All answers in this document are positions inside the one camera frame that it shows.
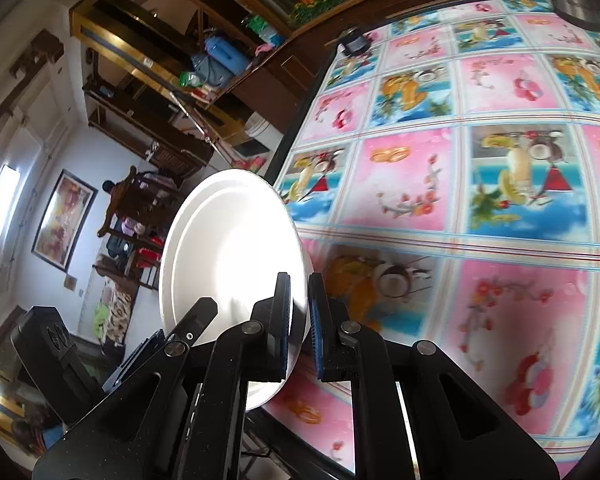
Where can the carved wooden chair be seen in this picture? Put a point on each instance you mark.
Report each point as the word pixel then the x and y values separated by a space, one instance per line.
pixel 135 200

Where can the white bucket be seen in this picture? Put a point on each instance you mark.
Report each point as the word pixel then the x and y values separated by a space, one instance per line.
pixel 258 127

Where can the cream white plate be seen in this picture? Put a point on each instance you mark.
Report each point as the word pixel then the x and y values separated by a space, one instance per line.
pixel 230 250

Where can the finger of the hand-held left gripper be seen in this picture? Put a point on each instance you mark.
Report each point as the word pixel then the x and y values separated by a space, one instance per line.
pixel 197 320
pixel 137 360

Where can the fruit printed tablecloth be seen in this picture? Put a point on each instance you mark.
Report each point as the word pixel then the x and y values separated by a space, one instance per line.
pixel 405 185

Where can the wooden shelf unit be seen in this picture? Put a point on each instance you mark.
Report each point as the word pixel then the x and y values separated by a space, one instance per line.
pixel 140 70

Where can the wooden sideboard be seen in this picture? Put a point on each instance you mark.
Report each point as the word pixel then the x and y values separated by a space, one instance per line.
pixel 280 72

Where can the small black device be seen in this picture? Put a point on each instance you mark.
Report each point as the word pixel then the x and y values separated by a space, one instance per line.
pixel 355 42

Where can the blue detergent bottle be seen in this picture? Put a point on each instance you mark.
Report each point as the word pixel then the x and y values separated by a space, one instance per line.
pixel 227 52

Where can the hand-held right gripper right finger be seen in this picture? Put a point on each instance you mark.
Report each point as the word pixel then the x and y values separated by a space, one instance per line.
pixel 317 335

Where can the framed wall picture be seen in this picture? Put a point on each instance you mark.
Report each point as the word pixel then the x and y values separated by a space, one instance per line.
pixel 62 220

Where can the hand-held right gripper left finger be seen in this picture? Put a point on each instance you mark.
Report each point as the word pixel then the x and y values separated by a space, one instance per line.
pixel 283 330

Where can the window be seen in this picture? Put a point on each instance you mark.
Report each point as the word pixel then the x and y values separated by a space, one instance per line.
pixel 0 202

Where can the green packet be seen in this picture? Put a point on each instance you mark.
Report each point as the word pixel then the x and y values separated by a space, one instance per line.
pixel 262 30

